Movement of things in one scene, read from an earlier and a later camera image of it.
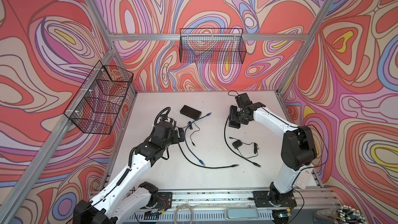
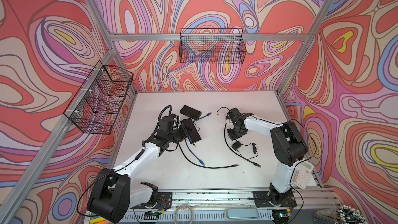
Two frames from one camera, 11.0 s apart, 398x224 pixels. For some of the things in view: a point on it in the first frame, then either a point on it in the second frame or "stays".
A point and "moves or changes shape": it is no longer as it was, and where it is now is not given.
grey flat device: x=241 y=213 stays
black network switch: x=190 y=112 stays
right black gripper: x=244 y=122 → x=233 y=137
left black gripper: x=175 y=139 stays
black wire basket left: x=96 y=107 stays
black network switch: x=233 y=121 moves or changes shape
